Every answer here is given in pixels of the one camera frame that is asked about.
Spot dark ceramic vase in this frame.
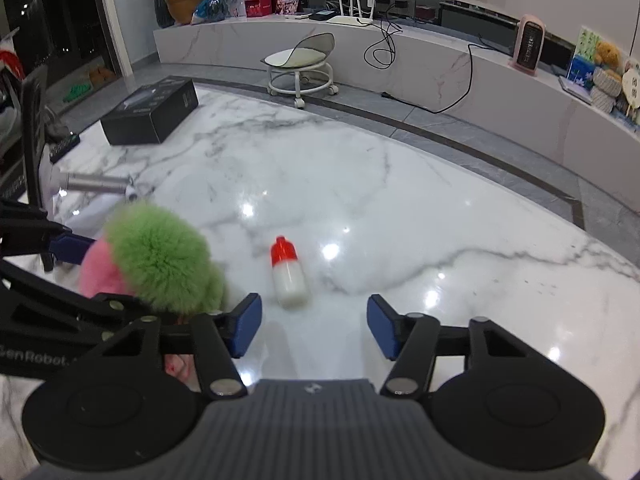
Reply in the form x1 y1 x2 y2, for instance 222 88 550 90
153 0 176 29

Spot black power strip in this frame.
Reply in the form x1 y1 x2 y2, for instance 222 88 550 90
49 132 82 164

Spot black power cable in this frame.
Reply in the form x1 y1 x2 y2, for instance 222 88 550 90
363 0 517 115

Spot silver metal cylinder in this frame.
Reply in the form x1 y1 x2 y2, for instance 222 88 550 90
56 170 139 202

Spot round white hand fan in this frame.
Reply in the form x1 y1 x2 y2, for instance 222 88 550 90
621 57 640 112

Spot grey knitted pot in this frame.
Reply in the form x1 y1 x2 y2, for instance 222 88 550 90
589 67 624 112

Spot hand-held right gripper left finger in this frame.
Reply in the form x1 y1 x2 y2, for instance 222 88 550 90
106 292 264 401

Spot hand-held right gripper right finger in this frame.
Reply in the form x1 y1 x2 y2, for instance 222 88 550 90
366 293 527 401

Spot red white small bottle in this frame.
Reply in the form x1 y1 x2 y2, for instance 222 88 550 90
269 235 308 309

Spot white rolling stool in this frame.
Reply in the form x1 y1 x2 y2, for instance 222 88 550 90
259 32 341 109

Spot blue glass vase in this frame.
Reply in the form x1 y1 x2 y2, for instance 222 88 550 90
191 0 227 24

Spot brown teddy bear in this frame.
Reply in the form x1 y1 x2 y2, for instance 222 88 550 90
594 42 624 69

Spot white wifi router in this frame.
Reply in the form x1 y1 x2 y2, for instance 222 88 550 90
326 0 382 28

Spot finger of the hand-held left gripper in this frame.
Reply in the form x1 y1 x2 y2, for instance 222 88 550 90
0 199 96 269
0 259 147 347

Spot golden round vase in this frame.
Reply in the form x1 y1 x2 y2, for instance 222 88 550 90
164 0 209 25

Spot large black cardboard box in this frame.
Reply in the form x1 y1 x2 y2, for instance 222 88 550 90
99 77 200 147

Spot green pink fluffy pompom toy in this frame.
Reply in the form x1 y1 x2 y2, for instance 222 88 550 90
78 202 227 317

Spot pink space heater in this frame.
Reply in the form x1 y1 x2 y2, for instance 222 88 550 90
509 13 547 77

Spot black chair frame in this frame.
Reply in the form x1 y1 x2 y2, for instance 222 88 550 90
19 64 57 273

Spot green sandals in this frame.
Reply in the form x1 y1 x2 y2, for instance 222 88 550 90
62 84 94 104

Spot green picture card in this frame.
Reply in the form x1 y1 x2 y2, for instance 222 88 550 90
576 25 607 61

